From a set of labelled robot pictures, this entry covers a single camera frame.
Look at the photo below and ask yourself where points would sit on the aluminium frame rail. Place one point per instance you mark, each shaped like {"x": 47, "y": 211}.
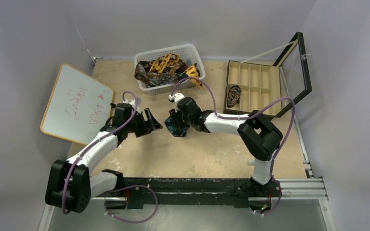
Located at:
{"x": 296, "y": 189}

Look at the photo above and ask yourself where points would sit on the navy blue shell pattern tie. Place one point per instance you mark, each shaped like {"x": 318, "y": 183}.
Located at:
{"x": 176, "y": 127}

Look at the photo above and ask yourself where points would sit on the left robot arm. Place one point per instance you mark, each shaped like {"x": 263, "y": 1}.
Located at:
{"x": 70, "y": 184}

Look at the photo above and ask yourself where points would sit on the yellow framed whiteboard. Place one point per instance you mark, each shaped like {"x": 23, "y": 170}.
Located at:
{"x": 78, "y": 107}

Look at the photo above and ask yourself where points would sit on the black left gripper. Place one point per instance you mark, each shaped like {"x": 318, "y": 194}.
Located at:
{"x": 153, "y": 125}

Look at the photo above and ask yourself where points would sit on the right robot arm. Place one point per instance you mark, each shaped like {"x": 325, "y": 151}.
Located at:
{"x": 261, "y": 137}

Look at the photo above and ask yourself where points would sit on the white plastic basket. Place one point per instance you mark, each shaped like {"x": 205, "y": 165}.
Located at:
{"x": 186, "y": 52}

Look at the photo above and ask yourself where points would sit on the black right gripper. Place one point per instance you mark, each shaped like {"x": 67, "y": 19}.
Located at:
{"x": 178, "y": 118}

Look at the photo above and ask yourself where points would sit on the dark brown patterned tie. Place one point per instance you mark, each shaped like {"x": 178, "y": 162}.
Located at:
{"x": 171, "y": 74}

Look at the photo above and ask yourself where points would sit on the rolled cat pattern tie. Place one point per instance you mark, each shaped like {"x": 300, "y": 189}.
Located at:
{"x": 233, "y": 96}

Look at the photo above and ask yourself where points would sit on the black tie display box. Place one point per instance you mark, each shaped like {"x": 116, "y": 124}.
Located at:
{"x": 261, "y": 84}

